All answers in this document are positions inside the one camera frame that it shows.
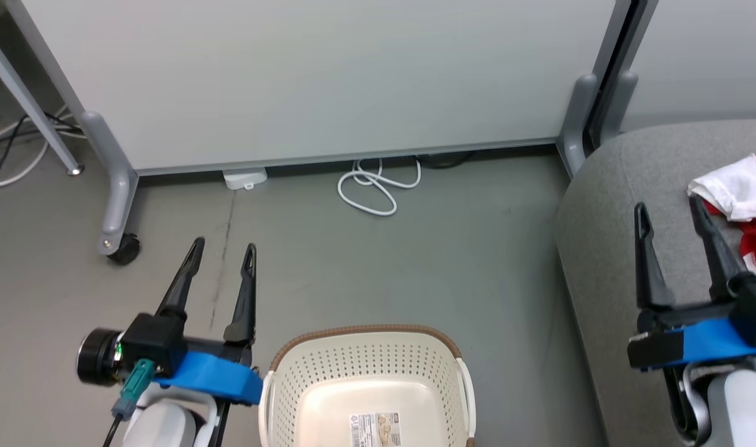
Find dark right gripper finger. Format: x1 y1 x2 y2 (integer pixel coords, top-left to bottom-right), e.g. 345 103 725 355
634 202 675 311
689 194 751 303

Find thin black floor cables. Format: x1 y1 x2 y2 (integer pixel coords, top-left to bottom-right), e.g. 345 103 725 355
0 102 84 190

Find grey partition leg with caster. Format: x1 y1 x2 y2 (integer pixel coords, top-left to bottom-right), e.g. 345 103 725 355
80 111 140 256

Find coiled white floor cable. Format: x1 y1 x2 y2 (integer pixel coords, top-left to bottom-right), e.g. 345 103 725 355
338 158 422 217

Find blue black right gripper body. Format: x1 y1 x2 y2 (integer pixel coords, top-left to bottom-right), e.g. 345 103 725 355
628 302 756 372

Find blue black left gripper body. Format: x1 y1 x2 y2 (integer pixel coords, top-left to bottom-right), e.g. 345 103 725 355
158 335 264 405

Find grey fabric sofa seat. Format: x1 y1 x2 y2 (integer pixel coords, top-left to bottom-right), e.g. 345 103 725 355
555 119 756 447

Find printed basket label sticker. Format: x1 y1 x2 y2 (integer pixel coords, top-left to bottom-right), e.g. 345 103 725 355
349 412 402 447

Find black caster wheel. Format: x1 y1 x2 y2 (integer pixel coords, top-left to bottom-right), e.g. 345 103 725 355
107 233 142 266

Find large white partition panel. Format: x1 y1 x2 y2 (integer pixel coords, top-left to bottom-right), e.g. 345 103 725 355
2 0 633 176

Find grey metal table leg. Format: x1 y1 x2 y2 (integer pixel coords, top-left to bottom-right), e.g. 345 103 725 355
0 22 84 176

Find small white floor adapter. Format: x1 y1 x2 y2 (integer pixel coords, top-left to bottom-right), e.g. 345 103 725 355
223 168 268 191

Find thick white floor cable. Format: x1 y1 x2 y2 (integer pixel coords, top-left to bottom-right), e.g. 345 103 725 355
0 112 81 189

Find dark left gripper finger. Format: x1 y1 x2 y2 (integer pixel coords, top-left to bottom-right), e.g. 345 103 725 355
156 237 205 317
223 243 258 345

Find dark cable under partition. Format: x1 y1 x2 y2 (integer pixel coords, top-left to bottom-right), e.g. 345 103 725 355
415 151 475 169

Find cream perforated laundry basket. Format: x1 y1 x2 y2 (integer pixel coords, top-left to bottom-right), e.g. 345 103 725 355
258 324 476 447

